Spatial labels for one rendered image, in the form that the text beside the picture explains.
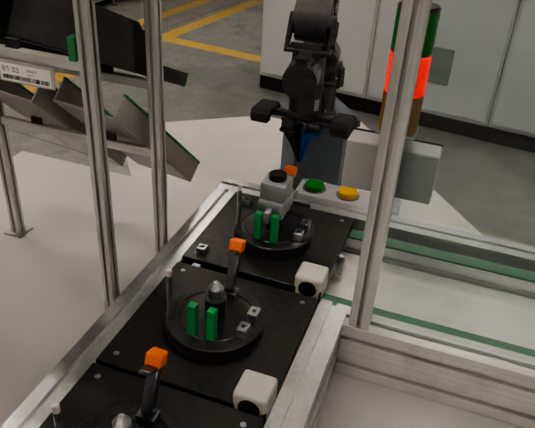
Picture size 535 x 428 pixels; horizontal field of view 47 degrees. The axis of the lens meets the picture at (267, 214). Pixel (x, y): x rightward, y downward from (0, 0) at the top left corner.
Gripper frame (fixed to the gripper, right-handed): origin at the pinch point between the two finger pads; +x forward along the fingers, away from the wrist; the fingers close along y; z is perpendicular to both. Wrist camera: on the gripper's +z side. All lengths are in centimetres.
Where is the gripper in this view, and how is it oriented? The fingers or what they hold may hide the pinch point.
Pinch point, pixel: (301, 144)
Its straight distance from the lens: 114.5
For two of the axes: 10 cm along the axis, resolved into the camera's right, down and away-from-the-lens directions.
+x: -0.6, 8.6, 5.1
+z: 3.5, -4.7, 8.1
